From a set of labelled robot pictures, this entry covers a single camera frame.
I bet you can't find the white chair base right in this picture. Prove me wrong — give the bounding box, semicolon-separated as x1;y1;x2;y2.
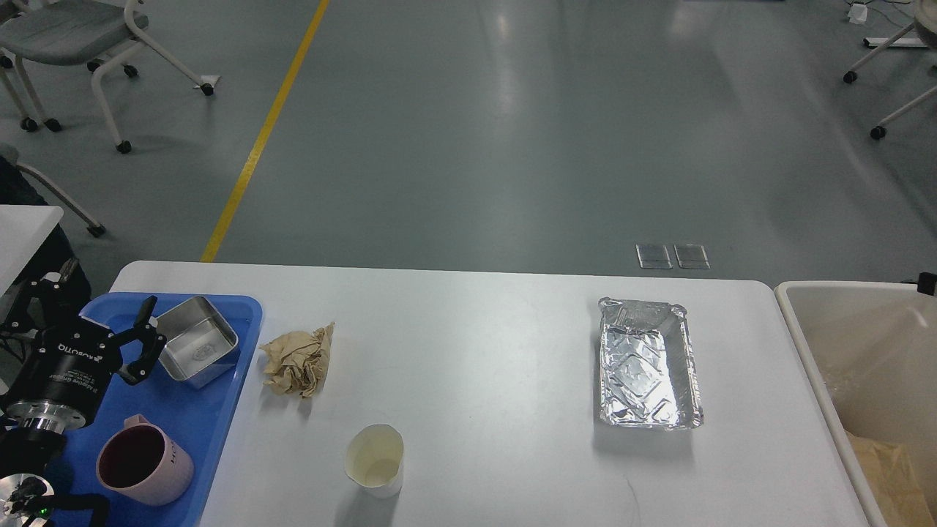
842;0;937;140

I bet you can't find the floor socket plate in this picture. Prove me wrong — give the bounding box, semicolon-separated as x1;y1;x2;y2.
635;244;673;270
673;244;712;270

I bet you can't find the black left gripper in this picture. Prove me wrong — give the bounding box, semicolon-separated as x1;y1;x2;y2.
1;258;166;428

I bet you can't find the blue plastic tray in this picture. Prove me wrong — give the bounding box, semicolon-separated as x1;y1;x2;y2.
45;294;262;526

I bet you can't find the grey office chair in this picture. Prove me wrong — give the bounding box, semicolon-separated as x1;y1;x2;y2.
1;1;217;154

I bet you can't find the cream paper cup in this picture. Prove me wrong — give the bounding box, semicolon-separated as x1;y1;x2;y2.
344;424;406;499

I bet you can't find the left floor socket plate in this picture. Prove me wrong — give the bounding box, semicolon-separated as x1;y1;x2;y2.
635;244;673;270

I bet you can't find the walking person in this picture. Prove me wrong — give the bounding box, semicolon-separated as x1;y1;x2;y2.
1;159;92;311

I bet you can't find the white power adapter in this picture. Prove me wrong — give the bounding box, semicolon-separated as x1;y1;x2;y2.
847;1;869;26

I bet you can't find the pink mug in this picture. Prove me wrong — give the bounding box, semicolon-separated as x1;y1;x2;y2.
96;414;194;507

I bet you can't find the white side table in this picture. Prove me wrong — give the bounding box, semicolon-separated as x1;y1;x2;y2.
1;204;64;294

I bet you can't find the crumpled brown paper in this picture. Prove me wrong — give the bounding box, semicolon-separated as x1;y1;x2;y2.
260;323;335;398

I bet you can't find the beige waste bin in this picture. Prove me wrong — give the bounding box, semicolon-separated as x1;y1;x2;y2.
775;281;936;526

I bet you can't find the right floor socket plate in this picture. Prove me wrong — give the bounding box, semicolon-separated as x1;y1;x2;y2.
673;244;712;270

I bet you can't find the stainless steel rectangular container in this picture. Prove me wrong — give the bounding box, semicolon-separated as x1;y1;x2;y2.
157;296;239;389

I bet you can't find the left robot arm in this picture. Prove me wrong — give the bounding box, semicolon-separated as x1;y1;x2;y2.
2;258;166;526

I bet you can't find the aluminium foil tray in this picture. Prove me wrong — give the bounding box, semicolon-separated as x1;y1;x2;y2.
597;297;705;430

